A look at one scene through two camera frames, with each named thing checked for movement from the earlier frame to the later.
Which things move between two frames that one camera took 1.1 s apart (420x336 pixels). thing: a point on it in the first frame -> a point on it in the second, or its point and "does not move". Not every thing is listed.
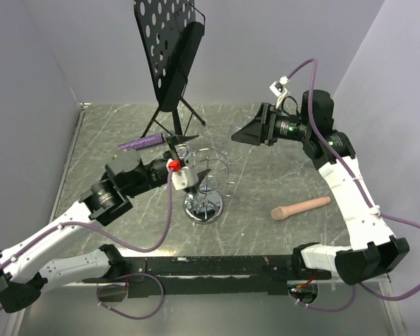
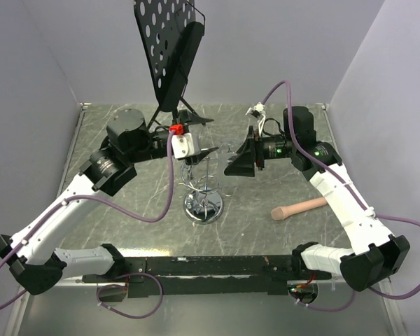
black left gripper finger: (176, 140) -> (185, 117)
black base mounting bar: (185, 276) does not move
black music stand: (171, 33) does not move
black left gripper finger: (201, 176) -> (194, 159)
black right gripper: (261, 129) -> (243, 163)
